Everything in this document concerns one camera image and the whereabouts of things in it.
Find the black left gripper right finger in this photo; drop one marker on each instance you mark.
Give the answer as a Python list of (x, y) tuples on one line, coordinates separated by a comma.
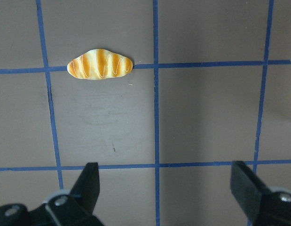
[(263, 205)]

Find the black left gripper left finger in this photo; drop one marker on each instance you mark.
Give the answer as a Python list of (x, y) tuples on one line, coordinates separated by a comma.
[(76, 207)]

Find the toy croissant bread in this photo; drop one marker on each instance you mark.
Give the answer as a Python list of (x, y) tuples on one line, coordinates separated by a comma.
[(99, 64)]

